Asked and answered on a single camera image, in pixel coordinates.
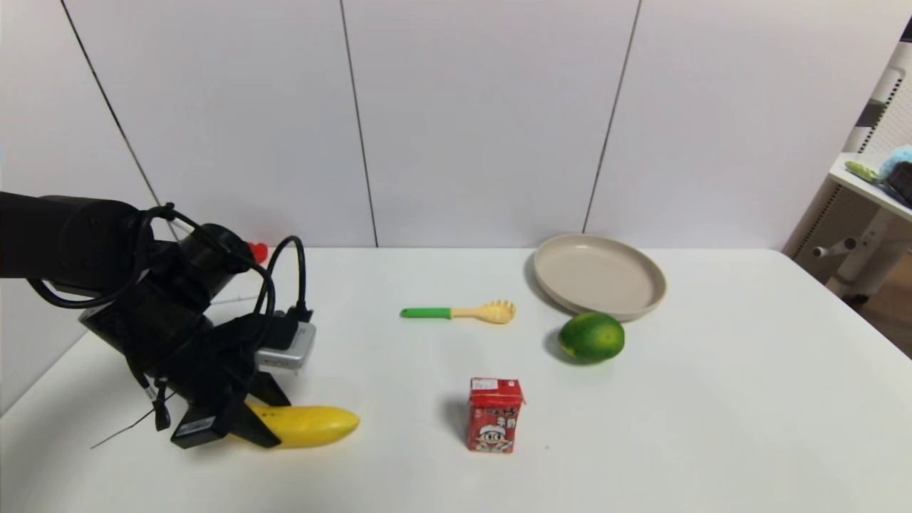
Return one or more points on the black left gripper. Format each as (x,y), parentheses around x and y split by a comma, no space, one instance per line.
(201,427)

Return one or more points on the yellow banana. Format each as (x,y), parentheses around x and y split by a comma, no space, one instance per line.
(313,425)

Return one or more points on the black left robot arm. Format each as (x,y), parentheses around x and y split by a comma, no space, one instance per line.
(71,242)

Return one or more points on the brown round plate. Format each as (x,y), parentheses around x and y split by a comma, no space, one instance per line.
(591,274)

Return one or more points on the light green object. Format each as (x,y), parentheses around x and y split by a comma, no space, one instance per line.
(861,171)

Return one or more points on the dark object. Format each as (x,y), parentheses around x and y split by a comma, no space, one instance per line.
(901,182)

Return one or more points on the blue fluffy object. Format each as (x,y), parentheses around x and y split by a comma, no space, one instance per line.
(899,157)

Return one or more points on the white marker pen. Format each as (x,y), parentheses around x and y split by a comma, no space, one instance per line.
(235,298)

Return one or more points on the red heart-shaped toy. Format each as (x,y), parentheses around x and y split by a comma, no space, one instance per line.
(259,251)

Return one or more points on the red milk carton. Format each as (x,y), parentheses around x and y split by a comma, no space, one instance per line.
(494,417)

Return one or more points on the green lime fruit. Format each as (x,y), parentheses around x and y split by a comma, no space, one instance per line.
(591,336)

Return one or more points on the white side table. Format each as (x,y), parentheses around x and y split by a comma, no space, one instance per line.
(863,191)

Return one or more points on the white perforated board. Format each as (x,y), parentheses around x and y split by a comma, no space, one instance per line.
(894,114)

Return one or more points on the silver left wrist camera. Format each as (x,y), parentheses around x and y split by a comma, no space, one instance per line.
(292,349)

